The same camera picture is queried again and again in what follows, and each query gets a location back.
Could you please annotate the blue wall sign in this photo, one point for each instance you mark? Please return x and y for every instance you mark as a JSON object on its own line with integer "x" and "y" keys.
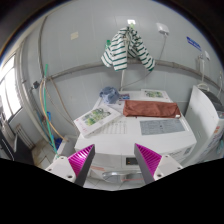
{"x": 193, "y": 43}

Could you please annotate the green white striped shirt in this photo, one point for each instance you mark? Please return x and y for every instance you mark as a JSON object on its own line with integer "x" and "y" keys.
{"x": 127, "y": 43}

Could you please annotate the white illustrated booklet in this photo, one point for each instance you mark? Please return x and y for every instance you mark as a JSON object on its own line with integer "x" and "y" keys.
{"x": 95, "y": 119}

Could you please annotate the small illustrated leaflet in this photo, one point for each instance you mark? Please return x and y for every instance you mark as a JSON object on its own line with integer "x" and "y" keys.
{"x": 151, "y": 93}

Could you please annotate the blue crumpled cloth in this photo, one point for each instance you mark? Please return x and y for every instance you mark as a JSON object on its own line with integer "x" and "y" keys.
{"x": 109, "y": 95}

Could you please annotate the brown folded towel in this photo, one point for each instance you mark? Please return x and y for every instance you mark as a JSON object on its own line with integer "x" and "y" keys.
{"x": 151, "y": 109}

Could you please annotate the white wall socket box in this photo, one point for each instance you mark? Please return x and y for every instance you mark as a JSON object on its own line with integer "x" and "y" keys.
{"x": 163, "y": 29}

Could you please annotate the grey horizontal wall pipe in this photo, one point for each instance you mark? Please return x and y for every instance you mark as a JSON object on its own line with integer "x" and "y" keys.
{"x": 163, "y": 63}

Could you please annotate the window with frame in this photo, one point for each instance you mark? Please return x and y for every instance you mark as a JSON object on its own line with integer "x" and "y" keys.
{"x": 9, "y": 90}

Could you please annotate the white radiator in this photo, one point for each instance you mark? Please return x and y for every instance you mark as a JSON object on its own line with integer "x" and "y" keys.
{"x": 24, "y": 137}

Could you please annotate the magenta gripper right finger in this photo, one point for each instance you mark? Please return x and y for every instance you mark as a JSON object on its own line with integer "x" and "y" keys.
{"x": 154, "y": 166}

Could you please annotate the white front-load washing machine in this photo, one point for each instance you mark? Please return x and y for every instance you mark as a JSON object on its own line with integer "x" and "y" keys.
{"x": 114, "y": 159}

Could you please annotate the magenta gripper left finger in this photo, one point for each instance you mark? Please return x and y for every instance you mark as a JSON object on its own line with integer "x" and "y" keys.
{"x": 75, "y": 167}

